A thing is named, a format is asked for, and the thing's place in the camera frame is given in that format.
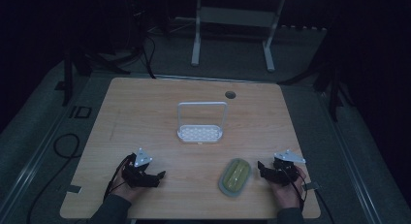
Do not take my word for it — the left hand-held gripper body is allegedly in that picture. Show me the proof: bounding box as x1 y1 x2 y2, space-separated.
121 147 154 188

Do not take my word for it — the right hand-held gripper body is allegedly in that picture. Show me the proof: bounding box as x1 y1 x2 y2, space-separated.
271 148 307 187

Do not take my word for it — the yellow soap bar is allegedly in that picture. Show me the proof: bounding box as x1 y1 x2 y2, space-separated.
224 159 252 193

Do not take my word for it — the oval green-filled lid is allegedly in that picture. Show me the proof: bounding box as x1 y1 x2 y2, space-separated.
217 157 253 199

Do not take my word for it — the white soap rack with handle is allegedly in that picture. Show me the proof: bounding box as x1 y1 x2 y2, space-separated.
176 101 229 144

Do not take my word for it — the person's right hand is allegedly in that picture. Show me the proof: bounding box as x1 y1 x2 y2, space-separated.
267 165 307 209

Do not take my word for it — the person's left hand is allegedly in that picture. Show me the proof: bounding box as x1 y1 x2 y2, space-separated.
110 167 144 204

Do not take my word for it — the black tripod stand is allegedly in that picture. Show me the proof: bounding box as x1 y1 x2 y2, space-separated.
53 44 132 108
278 52 355 123

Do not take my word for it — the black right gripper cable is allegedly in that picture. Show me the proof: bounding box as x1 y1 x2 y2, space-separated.
289 170 308 213

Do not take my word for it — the black floor cable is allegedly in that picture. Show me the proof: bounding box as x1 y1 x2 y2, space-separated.
26 132 81 224

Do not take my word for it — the black hanging cable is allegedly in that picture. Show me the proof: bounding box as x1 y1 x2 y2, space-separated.
139 29 158 80

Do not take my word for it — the white metal stand frame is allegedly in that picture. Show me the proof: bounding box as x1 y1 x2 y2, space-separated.
190 0 287 74

